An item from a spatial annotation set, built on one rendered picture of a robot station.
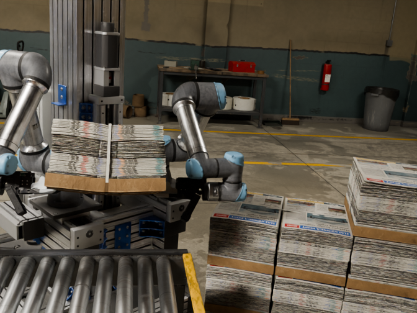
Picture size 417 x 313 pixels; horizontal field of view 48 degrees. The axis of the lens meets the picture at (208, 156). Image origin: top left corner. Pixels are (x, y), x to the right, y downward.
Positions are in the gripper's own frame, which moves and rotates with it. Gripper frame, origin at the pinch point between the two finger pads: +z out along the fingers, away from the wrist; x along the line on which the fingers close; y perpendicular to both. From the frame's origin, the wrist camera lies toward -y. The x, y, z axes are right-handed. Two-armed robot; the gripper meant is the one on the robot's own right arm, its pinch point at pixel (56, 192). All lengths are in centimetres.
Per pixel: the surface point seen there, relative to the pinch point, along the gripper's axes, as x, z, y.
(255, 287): 21, 80, -38
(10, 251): -6.5, -13.2, -20.6
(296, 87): 632, 323, 221
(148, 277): -22.4, 33.0, -27.1
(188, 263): -18, 46, -23
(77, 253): -7.4, 9.2, -20.9
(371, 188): -10, 117, 4
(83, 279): -23.8, 12.9, -27.5
